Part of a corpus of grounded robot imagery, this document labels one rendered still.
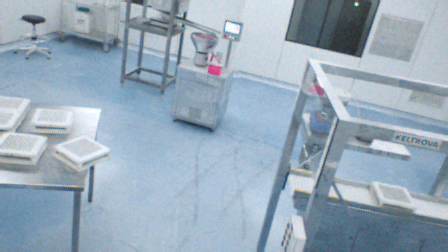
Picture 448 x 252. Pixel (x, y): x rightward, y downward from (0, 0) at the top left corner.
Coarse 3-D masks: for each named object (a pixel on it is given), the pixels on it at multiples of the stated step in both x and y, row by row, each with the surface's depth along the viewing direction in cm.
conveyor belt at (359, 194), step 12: (288, 180) 285; (300, 180) 282; (312, 180) 285; (348, 192) 279; (360, 192) 282; (372, 204) 271; (420, 204) 283; (432, 204) 286; (444, 204) 289; (444, 216) 274
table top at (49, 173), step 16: (32, 112) 298; (80, 112) 313; (96, 112) 318; (80, 128) 289; (96, 128) 294; (48, 144) 262; (48, 160) 245; (0, 176) 223; (16, 176) 225; (32, 176) 228; (48, 176) 231; (64, 176) 233; (80, 176) 236
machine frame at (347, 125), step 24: (336, 72) 258; (360, 72) 257; (336, 96) 197; (360, 120) 171; (288, 144) 281; (336, 144) 173; (408, 144) 171; (336, 168) 177; (312, 192) 188; (432, 192) 291; (312, 216) 188; (264, 240) 315; (312, 240) 194
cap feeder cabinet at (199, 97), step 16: (192, 64) 524; (176, 80) 513; (192, 80) 508; (208, 80) 503; (224, 80) 498; (176, 96) 521; (192, 96) 515; (208, 96) 510; (224, 96) 527; (176, 112) 529; (192, 112) 524; (208, 112) 518; (224, 112) 561
